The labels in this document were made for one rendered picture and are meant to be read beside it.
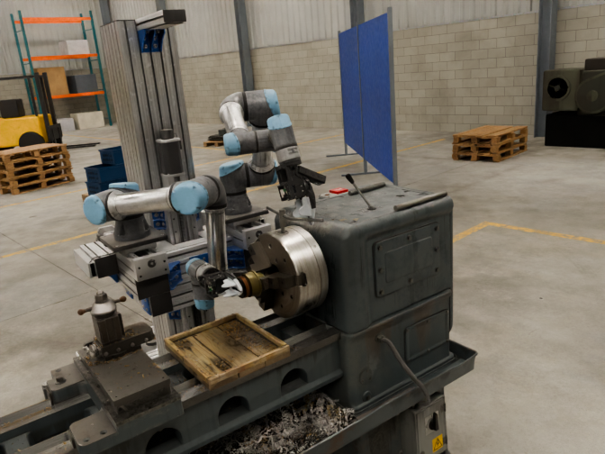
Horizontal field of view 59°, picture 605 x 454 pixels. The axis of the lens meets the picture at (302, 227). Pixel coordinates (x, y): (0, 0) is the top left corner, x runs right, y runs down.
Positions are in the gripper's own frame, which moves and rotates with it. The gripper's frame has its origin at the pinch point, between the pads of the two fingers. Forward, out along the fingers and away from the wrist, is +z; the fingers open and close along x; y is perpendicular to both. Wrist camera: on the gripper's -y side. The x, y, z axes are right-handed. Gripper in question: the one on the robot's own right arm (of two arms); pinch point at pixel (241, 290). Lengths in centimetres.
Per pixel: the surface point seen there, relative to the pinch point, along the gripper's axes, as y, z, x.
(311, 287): -19.9, 12.1, -1.8
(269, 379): -0.2, 11.8, -29.0
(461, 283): -250, -115, -109
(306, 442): -6, 22, -51
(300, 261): -17.9, 10.0, 7.6
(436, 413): -66, 24, -67
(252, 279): -4.5, -0.1, 2.4
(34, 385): 57, -197, -107
